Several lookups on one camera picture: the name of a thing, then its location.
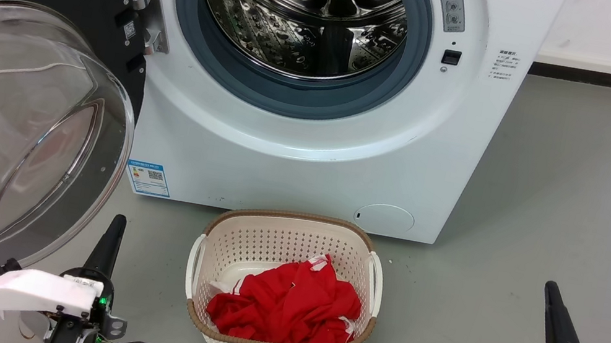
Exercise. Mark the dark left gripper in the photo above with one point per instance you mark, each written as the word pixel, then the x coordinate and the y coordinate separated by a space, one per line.
pixel 62 339

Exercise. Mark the white front-load washing machine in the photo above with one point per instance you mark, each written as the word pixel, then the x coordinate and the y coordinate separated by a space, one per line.
pixel 280 173

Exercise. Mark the black door latch socket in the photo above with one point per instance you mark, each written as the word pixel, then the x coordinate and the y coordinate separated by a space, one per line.
pixel 451 57

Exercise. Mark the blue energy label sticker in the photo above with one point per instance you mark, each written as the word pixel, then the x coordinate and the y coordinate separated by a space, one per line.
pixel 149 178

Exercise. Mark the cream perforated laundry basket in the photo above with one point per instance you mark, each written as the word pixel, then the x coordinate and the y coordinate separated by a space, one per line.
pixel 269 237

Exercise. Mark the red garment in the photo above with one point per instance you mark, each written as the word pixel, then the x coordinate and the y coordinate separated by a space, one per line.
pixel 288 307

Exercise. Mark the round white filter cover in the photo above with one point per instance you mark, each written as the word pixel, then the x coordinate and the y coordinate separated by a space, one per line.
pixel 384 219

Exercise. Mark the small QR code sticker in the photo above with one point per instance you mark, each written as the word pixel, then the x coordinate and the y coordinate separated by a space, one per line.
pixel 130 30

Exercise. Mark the small printed text sticker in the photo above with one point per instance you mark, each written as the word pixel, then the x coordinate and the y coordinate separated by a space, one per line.
pixel 504 65

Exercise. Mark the steel perforated washer drum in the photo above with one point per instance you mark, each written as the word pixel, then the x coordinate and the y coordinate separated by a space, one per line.
pixel 281 23

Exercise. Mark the grey warning sticker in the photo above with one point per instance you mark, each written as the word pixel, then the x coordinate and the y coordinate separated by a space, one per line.
pixel 450 2

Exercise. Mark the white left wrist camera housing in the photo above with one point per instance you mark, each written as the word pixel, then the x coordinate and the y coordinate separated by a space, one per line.
pixel 39 291

